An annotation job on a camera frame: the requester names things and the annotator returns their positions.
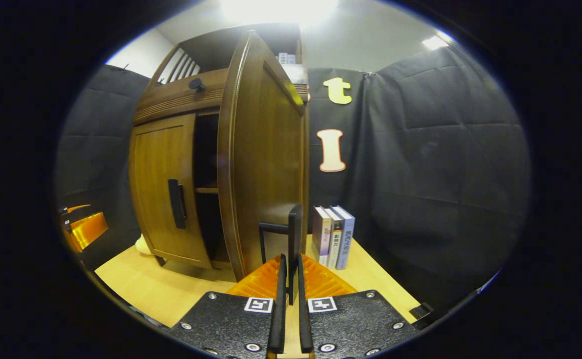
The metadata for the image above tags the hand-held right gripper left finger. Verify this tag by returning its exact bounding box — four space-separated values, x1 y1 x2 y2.
169 253 288 359

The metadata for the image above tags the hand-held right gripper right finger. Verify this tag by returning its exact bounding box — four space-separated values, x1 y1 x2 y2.
297 253 418 359

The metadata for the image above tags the wooden shoe cabinet door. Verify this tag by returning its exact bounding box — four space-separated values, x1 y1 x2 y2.
217 30 307 305
129 112 213 270

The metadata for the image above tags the brown wooden shoe cabinet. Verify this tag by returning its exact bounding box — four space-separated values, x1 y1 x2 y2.
129 22 311 272

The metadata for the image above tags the pale yellow object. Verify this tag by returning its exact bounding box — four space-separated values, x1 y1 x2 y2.
135 235 156 256

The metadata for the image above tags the grey spine book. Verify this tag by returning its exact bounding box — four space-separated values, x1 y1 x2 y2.
325 207 345 270

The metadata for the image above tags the white and purple book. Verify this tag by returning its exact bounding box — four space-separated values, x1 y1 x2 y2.
312 206 332 267

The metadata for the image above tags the pale blue book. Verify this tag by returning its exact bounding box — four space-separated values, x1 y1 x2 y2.
332 205 356 271

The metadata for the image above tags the small black object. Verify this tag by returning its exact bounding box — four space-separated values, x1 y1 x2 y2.
409 302 435 322

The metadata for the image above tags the large ceiling light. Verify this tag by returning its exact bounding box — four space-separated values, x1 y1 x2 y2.
219 0 339 25

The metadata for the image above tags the small ceiling light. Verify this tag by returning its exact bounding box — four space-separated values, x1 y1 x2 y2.
422 35 450 51

